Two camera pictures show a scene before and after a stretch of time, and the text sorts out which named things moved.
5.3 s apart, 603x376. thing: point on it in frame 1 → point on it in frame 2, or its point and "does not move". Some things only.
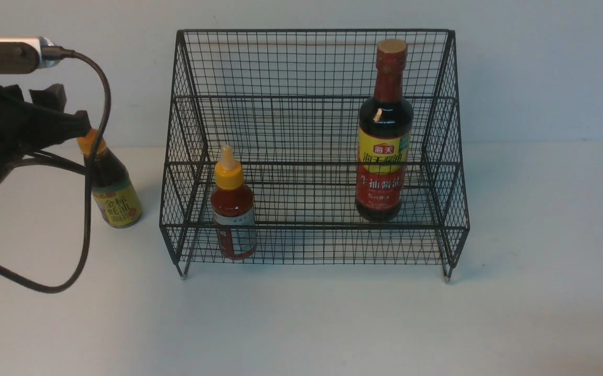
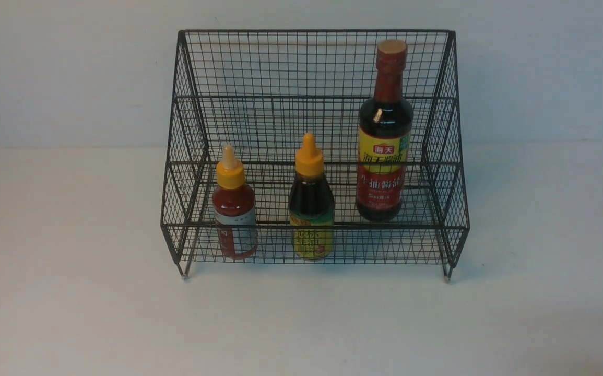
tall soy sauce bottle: (385, 128) does not move
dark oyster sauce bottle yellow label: (115, 194) → (311, 202)
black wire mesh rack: (316, 148) does not move
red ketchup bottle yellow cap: (233, 210) does not move
